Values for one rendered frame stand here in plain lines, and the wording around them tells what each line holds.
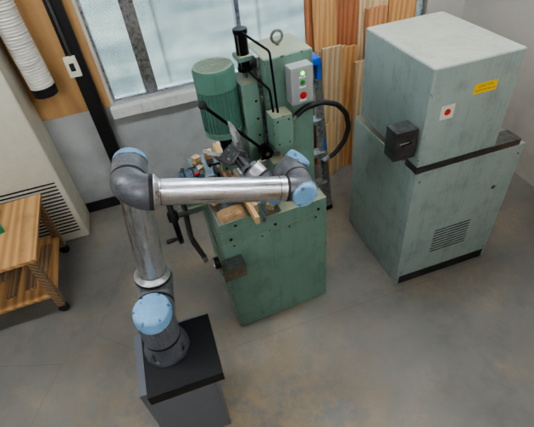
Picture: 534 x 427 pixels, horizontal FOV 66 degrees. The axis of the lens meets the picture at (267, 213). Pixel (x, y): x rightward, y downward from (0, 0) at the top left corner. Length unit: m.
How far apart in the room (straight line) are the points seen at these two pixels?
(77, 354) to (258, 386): 1.12
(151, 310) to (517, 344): 1.96
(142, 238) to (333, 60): 2.08
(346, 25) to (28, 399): 3.13
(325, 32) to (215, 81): 1.64
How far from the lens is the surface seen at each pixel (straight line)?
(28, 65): 2.96
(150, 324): 1.65
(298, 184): 1.38
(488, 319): 2.76
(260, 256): 2.17
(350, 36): 3.37
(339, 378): 2.40
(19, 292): 3.09
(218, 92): 1.74
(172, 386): 1.79
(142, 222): 1.53
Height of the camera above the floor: 2.16
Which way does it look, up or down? 42 degrees down
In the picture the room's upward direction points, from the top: 7 degrees counter-clockwise
